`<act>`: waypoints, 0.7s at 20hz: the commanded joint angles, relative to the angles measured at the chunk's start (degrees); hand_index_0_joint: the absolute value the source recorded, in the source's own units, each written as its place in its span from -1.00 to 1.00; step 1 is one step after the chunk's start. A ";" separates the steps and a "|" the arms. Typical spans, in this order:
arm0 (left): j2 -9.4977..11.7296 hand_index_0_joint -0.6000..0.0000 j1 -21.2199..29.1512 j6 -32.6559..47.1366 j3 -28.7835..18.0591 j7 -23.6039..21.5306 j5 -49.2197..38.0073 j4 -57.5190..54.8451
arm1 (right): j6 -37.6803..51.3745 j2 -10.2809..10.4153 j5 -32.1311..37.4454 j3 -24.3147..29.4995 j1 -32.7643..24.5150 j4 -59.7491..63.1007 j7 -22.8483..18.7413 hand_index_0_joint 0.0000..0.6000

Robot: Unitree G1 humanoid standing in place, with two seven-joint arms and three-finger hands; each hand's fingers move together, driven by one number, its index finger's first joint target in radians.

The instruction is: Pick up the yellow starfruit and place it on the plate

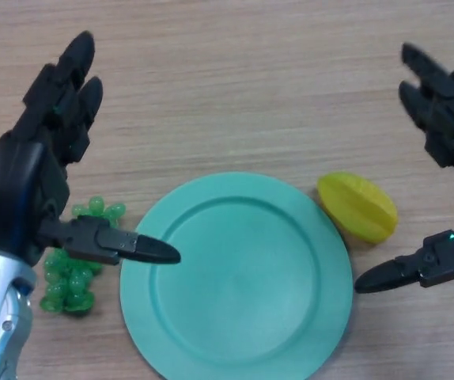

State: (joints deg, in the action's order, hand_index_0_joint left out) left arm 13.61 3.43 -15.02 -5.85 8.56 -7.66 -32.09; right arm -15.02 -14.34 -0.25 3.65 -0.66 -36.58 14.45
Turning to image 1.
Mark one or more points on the yellow starfruit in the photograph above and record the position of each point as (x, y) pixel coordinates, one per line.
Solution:
(357, 206)

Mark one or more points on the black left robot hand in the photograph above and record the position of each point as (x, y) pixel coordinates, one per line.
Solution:
(21, 186)

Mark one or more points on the green round plate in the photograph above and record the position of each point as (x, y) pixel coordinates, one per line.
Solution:
(235, 285)

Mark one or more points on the green grape bunch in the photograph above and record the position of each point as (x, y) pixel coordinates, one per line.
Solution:
(69, 289)

